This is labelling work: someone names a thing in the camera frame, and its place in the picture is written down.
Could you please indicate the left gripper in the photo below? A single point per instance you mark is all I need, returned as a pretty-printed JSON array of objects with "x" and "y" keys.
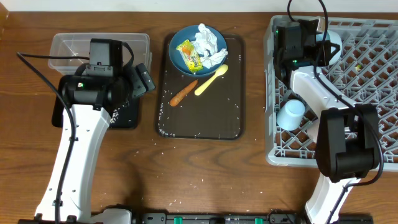
[{"x": 140, "y": 81}]

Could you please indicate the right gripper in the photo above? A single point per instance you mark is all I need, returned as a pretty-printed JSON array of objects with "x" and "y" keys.
[{"x": 325, "y": 47}]

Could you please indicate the light blue rice bowl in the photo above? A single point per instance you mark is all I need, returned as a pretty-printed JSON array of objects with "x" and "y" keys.
[{"x": 333, "y": 37}]

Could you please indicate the yellow snack wrapper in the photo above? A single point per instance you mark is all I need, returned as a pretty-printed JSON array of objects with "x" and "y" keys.
[{"x": 190, "y": 56}]

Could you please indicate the dark blue plate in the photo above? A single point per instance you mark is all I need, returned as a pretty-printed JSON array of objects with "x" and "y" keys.
[{"x": 176, "y": 58}]

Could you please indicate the light blue plastic cup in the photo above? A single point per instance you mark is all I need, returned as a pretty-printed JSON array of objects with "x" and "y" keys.
[{"x": 290, "y": 115}]

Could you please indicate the white tissue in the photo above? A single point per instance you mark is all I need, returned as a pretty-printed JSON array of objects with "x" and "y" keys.
[{"x": 205, "y": 44}]

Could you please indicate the pink plastic cup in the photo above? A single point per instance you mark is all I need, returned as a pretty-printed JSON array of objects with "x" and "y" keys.
[{"x": 312, "y": 131}]

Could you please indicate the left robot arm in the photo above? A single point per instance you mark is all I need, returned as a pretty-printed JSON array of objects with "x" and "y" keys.
[{"x": 69, "y": 190}]

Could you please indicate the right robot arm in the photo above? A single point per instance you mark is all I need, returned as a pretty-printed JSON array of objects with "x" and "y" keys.
[{"x": 348, "y": 152}]

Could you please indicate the black waste tray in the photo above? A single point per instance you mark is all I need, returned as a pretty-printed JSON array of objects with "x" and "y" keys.
[{"x": 92, "y": 91}]

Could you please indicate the grey dishwasher rack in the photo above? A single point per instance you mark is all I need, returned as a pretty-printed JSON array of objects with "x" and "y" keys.
[{"x": 366, "y": 72}]

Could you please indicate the orange carrot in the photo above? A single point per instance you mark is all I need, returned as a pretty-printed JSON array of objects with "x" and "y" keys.
[{"x": 183, "y": 93}]

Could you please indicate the white rice pile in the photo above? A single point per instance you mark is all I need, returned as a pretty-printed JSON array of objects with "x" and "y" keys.
[{"x": 120, "y": 115}]

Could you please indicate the clear plastic bin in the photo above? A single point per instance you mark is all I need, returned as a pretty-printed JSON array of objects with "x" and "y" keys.
[{"x": 78, "y": 44}]

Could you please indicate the pale yellow plastic spoon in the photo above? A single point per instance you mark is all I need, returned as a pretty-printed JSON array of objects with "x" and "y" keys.
[{"x": 219, "y": 72}]

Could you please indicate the dark brown serving tray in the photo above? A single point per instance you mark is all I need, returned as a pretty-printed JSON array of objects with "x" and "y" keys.
[{"x": 218, "y": 113}]

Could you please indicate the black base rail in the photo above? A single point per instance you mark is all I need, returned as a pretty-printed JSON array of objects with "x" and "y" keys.
[{"x": 217, "y": 219}]

